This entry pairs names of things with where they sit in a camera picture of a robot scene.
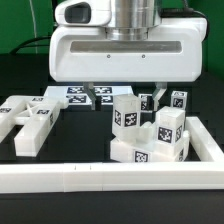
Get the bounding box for white chair seat part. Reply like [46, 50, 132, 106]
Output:
[110, 122, 190, 163]

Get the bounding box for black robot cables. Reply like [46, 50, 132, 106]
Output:
[9, 0, 61, 56]

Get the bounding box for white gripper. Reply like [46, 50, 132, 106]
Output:
[49, 0, 208, 111]

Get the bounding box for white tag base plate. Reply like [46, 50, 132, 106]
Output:
[44, 86, 133, 105]

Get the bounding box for white L-shaped obstacle fence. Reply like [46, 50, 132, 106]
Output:
[0, 117, 224, 194]

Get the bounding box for white chair back part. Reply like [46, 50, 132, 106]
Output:
[0, 95, 69, 157]

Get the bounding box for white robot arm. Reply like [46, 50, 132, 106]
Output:
[49, 0, 209, 105]

